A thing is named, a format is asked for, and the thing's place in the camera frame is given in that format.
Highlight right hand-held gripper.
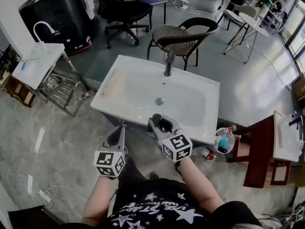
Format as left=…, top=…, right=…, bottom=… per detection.
left=147, top=114, right=193, bottom=164

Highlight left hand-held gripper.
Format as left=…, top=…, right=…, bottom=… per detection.
left=93, top=124, right=128, bottom=179

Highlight white sink table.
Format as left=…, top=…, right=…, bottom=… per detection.
left=101, top=110, right=153, bottom=135

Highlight person's left forearm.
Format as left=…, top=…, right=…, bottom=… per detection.
left=81, top=175, right=115, bottom=227

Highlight person's right forearm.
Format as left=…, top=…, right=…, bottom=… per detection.
left=174, top=156, right=226, bottom=215

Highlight white washbasin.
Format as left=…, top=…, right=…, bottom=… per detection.
left=89, top=54, right=221, bottom=146
left=272, top=109, right=305, bottom=164
left=11, top=42, right=91, bottom=118

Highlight dark grey faucet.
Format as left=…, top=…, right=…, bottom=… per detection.
left=163, top=51, right=177, bottom=77

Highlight person's black trousers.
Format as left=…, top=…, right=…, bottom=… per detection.
left=118, top=155, right=184, bottom=185

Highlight plastic bottle red label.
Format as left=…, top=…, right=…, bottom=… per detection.
left=201, top=147, right=217, bottom=161
left=80, top=89, right=96, bottom=101
left=215, top=124, right=238, bottom=138

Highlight person's black star t-shirt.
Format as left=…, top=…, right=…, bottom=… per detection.
left=59, top=177, right=263, bottom=229

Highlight blue cloth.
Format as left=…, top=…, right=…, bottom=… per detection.
left=218, top=136, right=230, bottom=149

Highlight white waste bin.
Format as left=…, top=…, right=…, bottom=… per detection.
left=213, top=126, right=236, bottom=155

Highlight white power strip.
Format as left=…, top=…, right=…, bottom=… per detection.
left=38, top=188, right=53, bottom=203

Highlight brown wicker chair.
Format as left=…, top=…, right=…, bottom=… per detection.
left=146, top=17, right=220, bottom=72

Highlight red-brown wooden vanity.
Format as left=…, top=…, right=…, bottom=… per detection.
left=227, top=114, right=299, bottom=190

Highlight wooden shelf rack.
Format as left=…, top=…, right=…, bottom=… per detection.
left=0, top=44, right=37, bottom=109

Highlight pale green tray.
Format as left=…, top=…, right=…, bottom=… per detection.
left=29, top=44, right=50, bottom=60

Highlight white gooseneck faucet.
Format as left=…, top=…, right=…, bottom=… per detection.
left=32, top=20, right=56, bottom=54

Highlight black office chair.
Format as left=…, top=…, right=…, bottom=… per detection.
left=89, top=0, right=154, bottom=50

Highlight blue table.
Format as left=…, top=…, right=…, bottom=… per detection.
left=130, top=0, right=169, bottom=25

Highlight black vanity faucet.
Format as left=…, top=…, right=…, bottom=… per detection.
left=288, top=114, right=303, bottom=130

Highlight large black machine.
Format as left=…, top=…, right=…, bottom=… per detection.
left=18, top=0, right=100, bottom=55

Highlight cardboard box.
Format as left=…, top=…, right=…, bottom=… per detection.
left=291, top=72, right=305, bottom=103

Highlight white chair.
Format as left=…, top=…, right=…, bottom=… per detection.
left=222, top=3, right=258, bottom=31

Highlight round white wire-leg table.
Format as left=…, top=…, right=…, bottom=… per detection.
left=223, top=11, right=270, bottom=64

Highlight glass window wall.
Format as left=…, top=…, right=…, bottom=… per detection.
left=277, top=0, right=305, bottom=66

